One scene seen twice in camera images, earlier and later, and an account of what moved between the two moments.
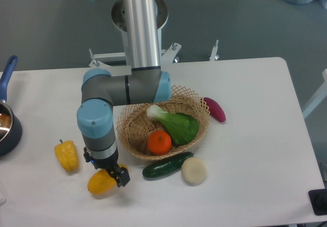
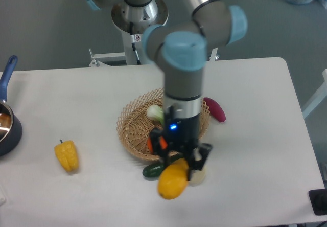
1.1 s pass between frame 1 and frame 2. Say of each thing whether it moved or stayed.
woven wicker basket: stayed
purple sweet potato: stayed
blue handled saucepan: stayed
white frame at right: stayed
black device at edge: stayed
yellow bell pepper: stayed
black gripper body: moved
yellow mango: moved
